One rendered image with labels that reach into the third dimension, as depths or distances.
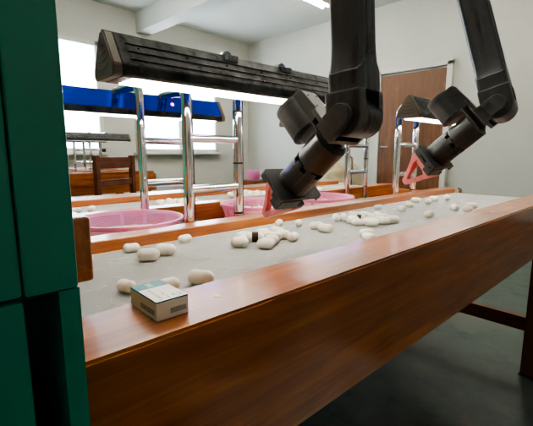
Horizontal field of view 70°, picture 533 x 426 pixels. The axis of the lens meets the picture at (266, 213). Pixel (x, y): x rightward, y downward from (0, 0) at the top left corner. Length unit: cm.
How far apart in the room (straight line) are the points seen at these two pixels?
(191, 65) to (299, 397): 55
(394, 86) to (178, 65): 534
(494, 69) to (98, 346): 84
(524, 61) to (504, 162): 116
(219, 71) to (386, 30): 555
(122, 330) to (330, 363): 29
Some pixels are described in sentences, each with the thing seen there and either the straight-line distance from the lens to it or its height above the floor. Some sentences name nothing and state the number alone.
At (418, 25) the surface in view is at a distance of 603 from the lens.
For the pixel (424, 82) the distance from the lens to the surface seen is 577.
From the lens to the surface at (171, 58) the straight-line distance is 70.
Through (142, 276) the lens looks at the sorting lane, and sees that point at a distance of 61.
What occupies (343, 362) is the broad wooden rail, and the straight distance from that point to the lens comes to 59.
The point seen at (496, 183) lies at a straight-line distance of 546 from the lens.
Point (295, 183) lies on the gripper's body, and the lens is 62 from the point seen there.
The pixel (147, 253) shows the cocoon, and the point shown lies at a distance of 68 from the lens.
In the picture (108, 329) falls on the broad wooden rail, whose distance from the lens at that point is 39.
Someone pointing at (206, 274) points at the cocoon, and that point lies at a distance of 54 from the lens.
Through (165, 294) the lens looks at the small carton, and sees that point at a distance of 40.
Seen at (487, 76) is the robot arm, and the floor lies 108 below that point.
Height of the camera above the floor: 92
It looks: 9 degrees down
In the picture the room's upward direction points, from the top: straight up
